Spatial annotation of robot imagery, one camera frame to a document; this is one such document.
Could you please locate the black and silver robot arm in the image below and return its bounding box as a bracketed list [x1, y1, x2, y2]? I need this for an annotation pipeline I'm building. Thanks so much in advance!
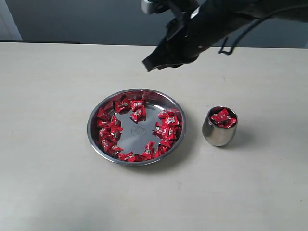
[141, 0, 308, 71]

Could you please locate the black cable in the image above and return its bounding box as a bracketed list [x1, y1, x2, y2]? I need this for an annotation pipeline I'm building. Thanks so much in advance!
[218, 9, 289, 55]

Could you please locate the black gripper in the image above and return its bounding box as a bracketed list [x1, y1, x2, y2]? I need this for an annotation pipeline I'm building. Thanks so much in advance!
[142, 0, 241, 71]

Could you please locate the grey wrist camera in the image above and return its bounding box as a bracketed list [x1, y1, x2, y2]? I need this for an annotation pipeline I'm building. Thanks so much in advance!
[141, 0, 183, 15]

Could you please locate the round steel plate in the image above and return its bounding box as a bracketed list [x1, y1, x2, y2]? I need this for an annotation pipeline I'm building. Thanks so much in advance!
[87, 89, 186, 166]

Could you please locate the steel cup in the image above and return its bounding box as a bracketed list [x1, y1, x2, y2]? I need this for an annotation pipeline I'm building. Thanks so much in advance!
[202, 106, 238, 147]

